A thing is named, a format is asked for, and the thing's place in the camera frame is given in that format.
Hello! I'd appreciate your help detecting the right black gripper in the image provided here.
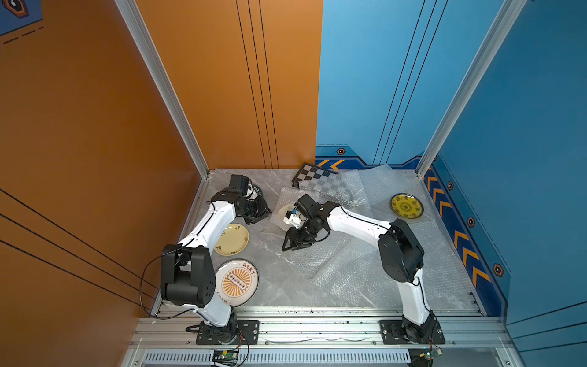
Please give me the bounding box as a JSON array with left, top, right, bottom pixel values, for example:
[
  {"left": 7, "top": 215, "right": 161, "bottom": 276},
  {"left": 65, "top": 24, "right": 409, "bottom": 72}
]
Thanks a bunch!
[{"left": 279, "top": 216, "right": 319, "bottom": 249}]

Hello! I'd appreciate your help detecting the cream dinner plate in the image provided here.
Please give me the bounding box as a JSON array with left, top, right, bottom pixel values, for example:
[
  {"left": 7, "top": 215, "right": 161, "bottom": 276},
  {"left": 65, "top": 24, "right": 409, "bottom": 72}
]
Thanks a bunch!
[{"left": 214, "top": 223, "right": 250, "bottom": 256}]

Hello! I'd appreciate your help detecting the white orange sunburst plate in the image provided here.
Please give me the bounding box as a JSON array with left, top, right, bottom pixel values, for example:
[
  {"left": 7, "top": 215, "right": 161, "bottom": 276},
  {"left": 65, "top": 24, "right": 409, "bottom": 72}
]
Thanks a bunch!
[{"left": 216, "top": 259, "right": 259, "bottom": 307}]

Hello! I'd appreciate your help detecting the bubble wrap of green plate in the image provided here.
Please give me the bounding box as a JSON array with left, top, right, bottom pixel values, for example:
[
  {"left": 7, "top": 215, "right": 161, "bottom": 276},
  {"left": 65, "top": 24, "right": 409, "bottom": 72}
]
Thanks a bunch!
[{"left": 358, "top": 165, "right": 414, "bottom": 206}]

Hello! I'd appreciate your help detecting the yellow dinner plate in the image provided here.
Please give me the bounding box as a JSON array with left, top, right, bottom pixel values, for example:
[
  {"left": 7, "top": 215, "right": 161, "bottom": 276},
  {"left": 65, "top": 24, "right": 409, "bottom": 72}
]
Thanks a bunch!
[{"left": 390, "top": 193, "right": 424, "bottom": 220}]

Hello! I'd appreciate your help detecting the bubble wrap of yellow plate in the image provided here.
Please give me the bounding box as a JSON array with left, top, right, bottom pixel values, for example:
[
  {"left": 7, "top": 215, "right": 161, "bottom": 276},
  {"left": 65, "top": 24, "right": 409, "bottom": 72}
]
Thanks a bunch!
[{"left": 362, "top": 201, "right": 479, "bottom": 313}]

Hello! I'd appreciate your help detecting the bubble white blue plate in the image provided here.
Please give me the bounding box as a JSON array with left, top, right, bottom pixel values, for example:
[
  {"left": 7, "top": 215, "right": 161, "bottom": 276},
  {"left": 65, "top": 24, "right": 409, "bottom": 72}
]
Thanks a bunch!
[{"left": 246, "top": 182, "right": 264, "bottom": 200}]

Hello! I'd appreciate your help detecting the small white cream plate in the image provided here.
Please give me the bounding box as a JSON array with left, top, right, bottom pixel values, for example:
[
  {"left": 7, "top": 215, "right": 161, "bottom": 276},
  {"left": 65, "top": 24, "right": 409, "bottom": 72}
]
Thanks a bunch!
[{"left": 278, "top": 204, "right": 301, "bottom": 230}]

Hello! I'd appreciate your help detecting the bubble pink plate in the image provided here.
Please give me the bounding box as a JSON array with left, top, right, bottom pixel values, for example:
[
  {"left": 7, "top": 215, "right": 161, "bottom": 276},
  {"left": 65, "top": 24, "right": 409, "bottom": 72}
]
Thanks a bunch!
[{"left": 284, "top": 232, "right": 401, "bottom": 310}]

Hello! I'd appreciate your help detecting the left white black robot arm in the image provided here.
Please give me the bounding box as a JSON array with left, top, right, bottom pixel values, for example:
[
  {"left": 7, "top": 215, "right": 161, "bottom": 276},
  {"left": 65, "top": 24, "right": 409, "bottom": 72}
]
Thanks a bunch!
[{"left": 160, "top": 174, "right": 271, "bottom": 343}]

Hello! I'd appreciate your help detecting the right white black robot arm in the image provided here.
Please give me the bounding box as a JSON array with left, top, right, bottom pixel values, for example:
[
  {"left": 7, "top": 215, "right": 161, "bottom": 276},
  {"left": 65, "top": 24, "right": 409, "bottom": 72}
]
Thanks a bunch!
[{"left": 282, "top": 194, "right": 440, "bottom": 344}]

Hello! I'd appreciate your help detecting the black white checkerboard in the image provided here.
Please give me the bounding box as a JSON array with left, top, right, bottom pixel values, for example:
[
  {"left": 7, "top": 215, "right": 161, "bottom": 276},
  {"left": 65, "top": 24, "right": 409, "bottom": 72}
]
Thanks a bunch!
[{"left": 291, "top": 163, "right": 336, "bottom": 188}]

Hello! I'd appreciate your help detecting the left green circuit board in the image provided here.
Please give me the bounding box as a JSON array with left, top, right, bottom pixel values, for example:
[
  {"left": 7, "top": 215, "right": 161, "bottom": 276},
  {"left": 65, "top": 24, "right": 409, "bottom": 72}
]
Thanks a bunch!
[{"left": 211, "top": 350, "right": 240, "bottom": 367}]

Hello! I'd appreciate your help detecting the green circuit board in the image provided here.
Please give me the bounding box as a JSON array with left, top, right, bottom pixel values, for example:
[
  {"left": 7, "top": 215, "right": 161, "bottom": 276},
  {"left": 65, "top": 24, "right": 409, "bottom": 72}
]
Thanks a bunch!
[
  {"left": 211, "top": 350, "right": 240, "bottom": 367},
  {"left": 408, "top": 349, "right": 443, "bottom": 367}
]

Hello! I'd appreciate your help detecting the right green circuit board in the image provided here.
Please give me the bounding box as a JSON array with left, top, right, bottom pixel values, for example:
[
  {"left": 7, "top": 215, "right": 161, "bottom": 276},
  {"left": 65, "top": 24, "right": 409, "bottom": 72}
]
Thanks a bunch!
[{"left": 408, "top": 349, "right": 443, "bottom": 367}]

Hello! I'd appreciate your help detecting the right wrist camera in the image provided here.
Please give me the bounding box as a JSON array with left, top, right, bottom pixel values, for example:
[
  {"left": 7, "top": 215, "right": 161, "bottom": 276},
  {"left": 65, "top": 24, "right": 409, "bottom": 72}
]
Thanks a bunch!
[{"left": 284, "top": 209, "right": 302, "bottom": 229}]

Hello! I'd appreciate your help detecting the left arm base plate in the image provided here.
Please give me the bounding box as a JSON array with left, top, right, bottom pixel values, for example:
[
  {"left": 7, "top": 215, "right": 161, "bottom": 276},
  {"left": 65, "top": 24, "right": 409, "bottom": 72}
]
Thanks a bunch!
[{"left": 196, "top": 320, "right": 261, "bottom": 346}]

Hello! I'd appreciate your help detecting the white vented cable duct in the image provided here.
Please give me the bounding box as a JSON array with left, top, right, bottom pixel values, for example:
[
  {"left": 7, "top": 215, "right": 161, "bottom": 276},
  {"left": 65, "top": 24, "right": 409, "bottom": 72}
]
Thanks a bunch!
[{"left": 136, "top": 349, "right": 411, "bottom": 366}]

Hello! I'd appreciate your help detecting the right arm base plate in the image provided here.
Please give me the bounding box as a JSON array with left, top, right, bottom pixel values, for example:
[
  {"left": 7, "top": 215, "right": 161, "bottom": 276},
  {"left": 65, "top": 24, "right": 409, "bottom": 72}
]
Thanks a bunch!
[{"left": 379, "top": 317, "right": 446, "bottom": 346}]

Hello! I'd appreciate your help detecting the aluminium front rail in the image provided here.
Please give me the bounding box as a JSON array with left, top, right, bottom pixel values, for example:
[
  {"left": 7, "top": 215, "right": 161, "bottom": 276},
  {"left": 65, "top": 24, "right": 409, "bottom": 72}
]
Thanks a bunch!
[{"left": 128, "top": 307, "right": 514, "bottom": 349}]

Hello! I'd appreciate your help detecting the left aluminium corner post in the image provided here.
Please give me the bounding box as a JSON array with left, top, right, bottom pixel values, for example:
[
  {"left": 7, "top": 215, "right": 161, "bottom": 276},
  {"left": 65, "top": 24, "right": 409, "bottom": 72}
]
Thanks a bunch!
[{"left": 115, "top": 0, "right": 209, "bottom": 179}]

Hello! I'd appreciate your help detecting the aluminium corner post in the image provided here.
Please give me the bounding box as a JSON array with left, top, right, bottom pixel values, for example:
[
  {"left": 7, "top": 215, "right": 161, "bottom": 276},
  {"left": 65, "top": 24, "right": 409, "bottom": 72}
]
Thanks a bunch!
[
  {"left": 415, "top": 0, "right": 527, "bottom": 179},
  {"left": 115, "top": 0, "right": 209, "bottom": 179}
]

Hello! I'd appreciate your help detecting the right aluminium corner post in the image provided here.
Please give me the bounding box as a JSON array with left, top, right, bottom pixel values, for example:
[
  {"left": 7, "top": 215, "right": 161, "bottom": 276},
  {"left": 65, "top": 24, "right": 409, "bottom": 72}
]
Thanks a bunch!
[{"left": 415, "top": 0, "right": 527, "bottom": 179}]

